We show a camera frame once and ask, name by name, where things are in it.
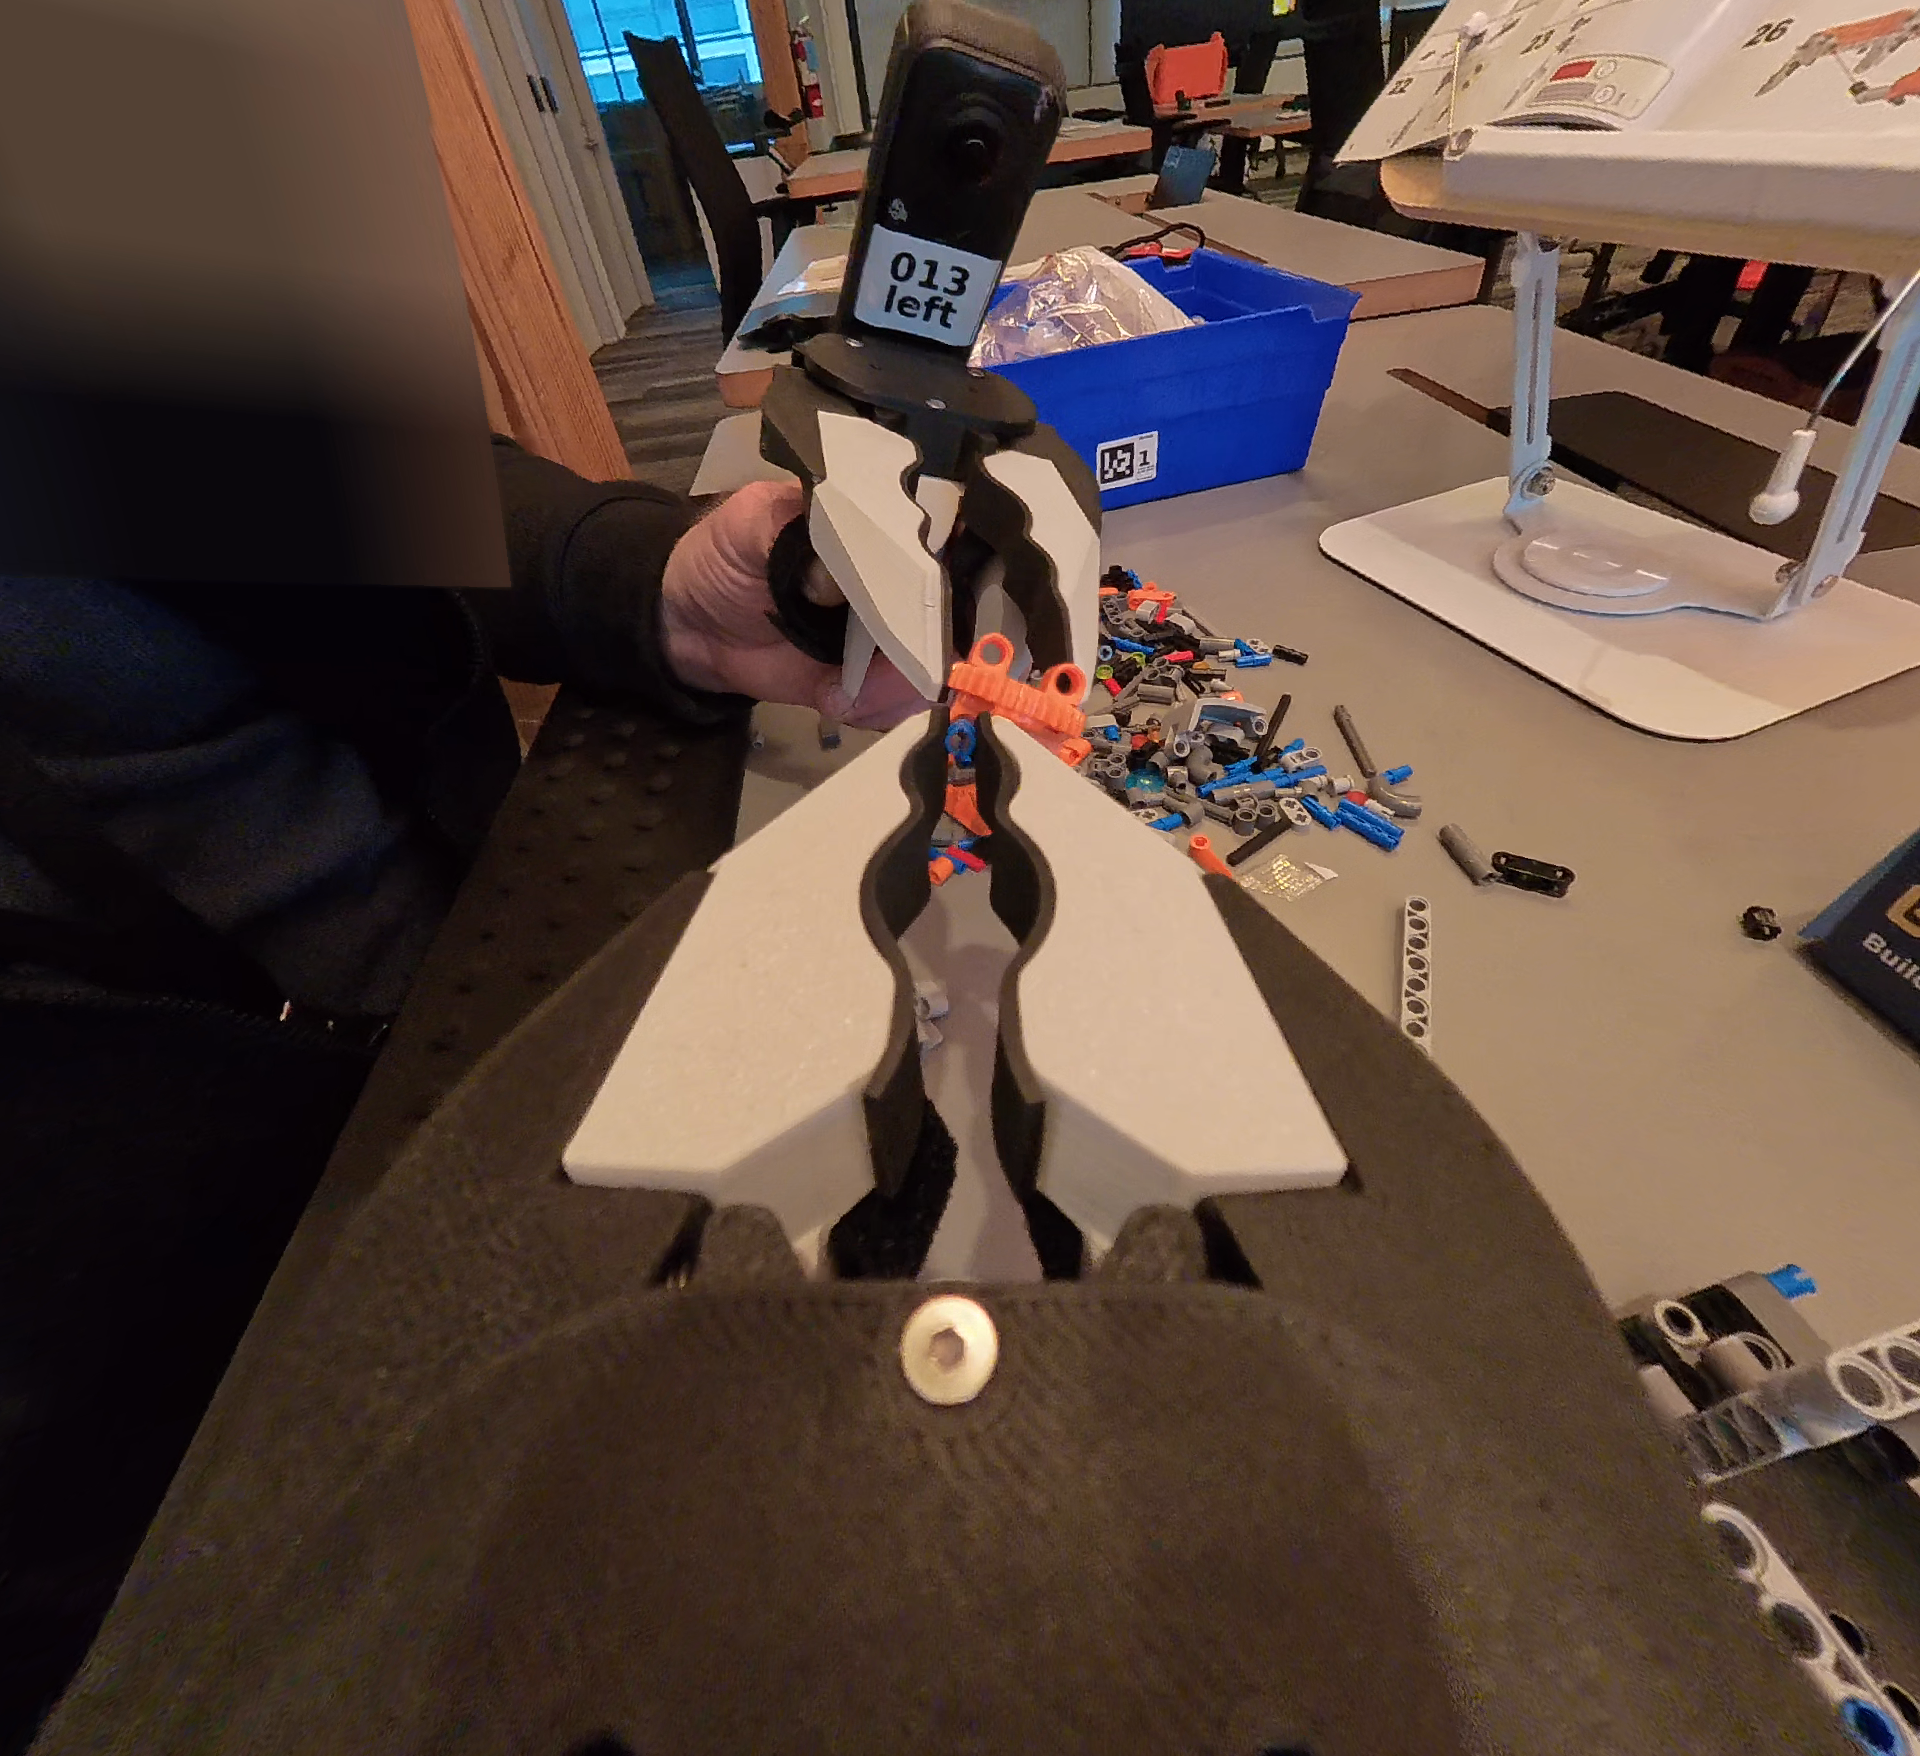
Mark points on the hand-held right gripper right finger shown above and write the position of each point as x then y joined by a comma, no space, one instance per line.
1169,1035

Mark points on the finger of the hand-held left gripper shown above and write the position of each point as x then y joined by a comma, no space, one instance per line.
870,542
1058,525

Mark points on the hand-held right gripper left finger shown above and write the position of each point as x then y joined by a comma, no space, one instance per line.
736,1035

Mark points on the orange toothed gear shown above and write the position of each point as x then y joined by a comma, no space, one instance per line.
1021,703

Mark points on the pile of small building parts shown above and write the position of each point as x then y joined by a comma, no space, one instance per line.
1213,721

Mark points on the black flat link piece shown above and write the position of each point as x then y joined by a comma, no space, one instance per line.
1534,874

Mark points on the person's left hand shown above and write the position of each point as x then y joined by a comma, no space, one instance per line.
717,603

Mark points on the red fire extinguisher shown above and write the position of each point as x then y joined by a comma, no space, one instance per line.
809,70

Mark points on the small clear sticker bag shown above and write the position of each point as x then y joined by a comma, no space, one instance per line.
1281,877

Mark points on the blue plastic bin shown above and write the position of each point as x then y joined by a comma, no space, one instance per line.
1230,378

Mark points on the long grey holed beam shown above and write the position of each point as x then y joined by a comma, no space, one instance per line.
1415,976

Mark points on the black office chair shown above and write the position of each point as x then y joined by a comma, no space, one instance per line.
689,165

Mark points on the grey tube connector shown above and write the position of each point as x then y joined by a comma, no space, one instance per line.
1464,852

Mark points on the white book stand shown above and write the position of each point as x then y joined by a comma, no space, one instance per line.
1425,556

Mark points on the small black bush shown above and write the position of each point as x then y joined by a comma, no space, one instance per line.
1761,921

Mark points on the grey partly built model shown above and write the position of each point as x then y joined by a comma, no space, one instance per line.
1769,1366

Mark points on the blue robot kit box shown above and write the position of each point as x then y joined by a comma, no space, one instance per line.
1874,948

